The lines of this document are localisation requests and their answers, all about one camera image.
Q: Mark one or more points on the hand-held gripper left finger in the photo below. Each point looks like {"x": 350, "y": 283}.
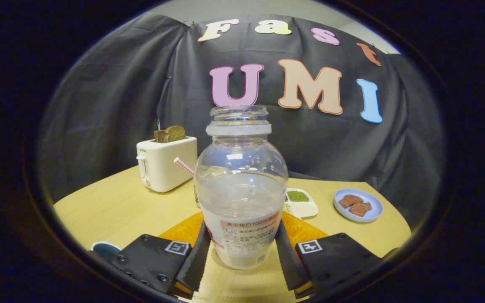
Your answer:
{"x": 195, "y": 261}

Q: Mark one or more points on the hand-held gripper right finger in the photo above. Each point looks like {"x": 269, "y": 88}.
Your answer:
{"x": 291, "y": 261}

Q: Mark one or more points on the clear plastic juice bottle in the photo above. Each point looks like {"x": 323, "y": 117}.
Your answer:
{"x": 242, "y": 202}

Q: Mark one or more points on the white divided dish with beans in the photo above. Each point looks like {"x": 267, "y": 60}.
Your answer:
{"x": 305, "y": 204}

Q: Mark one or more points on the brown meat slice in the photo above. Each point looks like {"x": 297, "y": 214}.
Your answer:
{"x": 361, "y": 209}
{"x": 350, "y": 200}

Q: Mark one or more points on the wooden table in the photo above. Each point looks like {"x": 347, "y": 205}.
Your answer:
{"x": 120, "y": 210}

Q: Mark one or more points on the white toaster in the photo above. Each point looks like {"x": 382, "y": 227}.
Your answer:
{"x": 166, "y": 166}

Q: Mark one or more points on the blue plate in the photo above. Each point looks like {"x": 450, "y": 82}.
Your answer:
{"x": 375, "y": 204}

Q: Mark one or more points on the brown toast slice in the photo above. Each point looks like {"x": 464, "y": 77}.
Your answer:
{"x": 160, "y": 136}
{"x": 176, "y": 133}

